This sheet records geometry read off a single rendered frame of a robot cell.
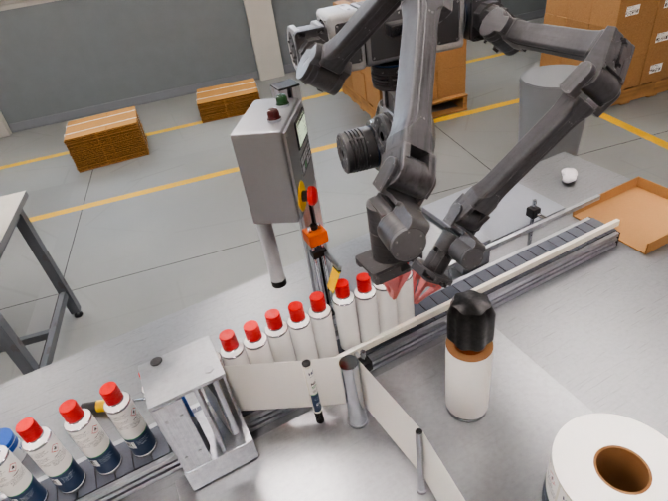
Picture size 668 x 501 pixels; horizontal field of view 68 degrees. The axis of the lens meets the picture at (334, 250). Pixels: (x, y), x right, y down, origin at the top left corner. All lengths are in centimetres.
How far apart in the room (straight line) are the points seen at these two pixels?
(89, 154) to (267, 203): 415
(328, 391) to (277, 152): 50
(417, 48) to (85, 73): 577
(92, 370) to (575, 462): 118
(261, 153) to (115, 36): 550
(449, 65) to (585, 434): 398
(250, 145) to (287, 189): 10
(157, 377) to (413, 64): 69
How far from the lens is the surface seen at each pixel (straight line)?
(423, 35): 91
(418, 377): 118
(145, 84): 645
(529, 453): 109
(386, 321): 122
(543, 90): 349
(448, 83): 470
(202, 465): 107
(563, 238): 161
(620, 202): 190
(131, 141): 498
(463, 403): 106
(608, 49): 116
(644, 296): 154
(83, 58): 645
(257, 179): 93
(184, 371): 94
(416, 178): 77
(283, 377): 104
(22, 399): 158
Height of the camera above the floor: 180
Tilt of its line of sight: 36 degrees down
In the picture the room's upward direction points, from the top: 9 degrees counter-clockwise
